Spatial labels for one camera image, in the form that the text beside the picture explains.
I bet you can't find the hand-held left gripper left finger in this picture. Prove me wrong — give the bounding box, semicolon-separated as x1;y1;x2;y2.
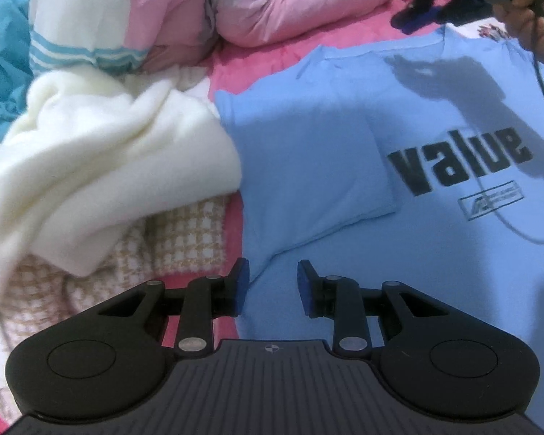
99;257;251;358

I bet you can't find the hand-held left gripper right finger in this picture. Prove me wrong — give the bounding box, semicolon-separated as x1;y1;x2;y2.
298;259;449;353

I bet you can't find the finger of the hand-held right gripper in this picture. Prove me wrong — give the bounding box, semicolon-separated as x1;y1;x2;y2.
436;0;484;23
391;4;441;33

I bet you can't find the blue t-shirt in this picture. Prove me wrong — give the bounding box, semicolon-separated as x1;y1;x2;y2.
214;25;544;435

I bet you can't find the person's right hand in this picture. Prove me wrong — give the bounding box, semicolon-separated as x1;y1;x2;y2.
494;0;544;66

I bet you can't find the beige checked cloth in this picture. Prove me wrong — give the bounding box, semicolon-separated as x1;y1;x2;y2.
0;197;243;399

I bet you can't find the pink grey quilt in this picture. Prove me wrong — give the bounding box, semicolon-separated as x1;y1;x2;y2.
27;0;420;78

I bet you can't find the pink floral blanket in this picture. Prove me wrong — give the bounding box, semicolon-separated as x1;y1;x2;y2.
0;0;522;435

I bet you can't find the cream fleece garment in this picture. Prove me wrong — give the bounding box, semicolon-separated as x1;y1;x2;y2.
0;66;242;315

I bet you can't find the blue cartoon quilt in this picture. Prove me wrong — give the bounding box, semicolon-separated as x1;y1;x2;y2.
0;0;44;141

